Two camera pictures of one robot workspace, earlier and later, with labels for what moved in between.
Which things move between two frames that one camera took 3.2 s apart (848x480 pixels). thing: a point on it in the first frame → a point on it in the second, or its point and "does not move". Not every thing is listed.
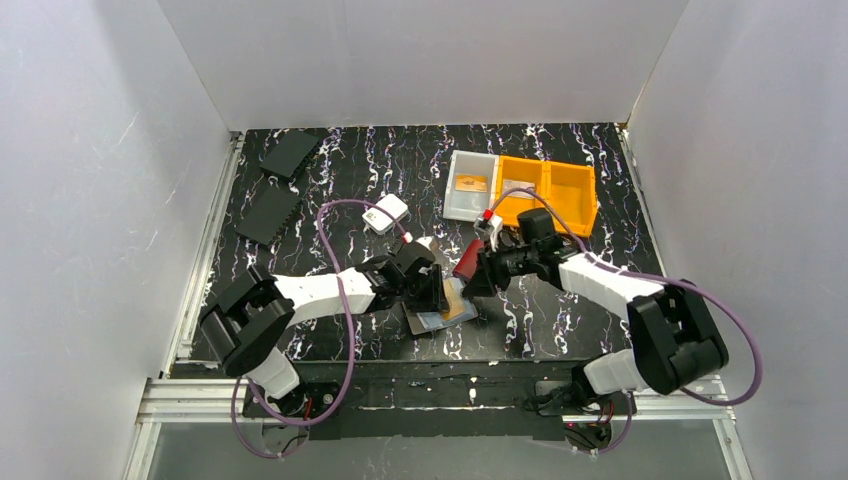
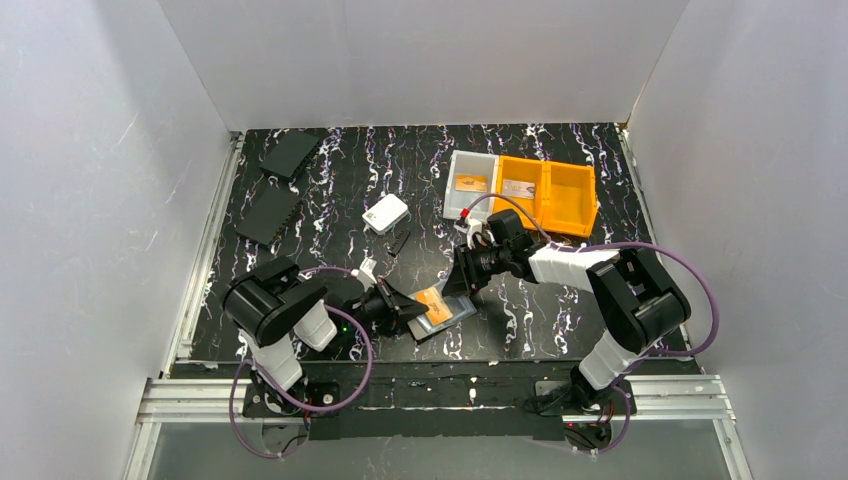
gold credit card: (471, 183) does not move
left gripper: (431, 285) → (390, 304)
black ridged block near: (269, 215) does not move
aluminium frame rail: (188, 392) does not move
